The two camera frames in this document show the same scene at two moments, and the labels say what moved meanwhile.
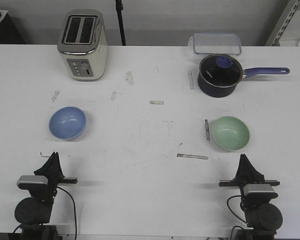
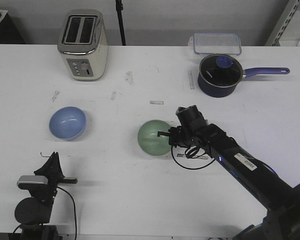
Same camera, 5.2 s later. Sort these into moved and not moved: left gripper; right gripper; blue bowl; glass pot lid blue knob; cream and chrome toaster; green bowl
Moved: green bowl; right gripper
Not moved: blue bowl; left gripper; glass pot lid blue knob; cream and chrome toaster
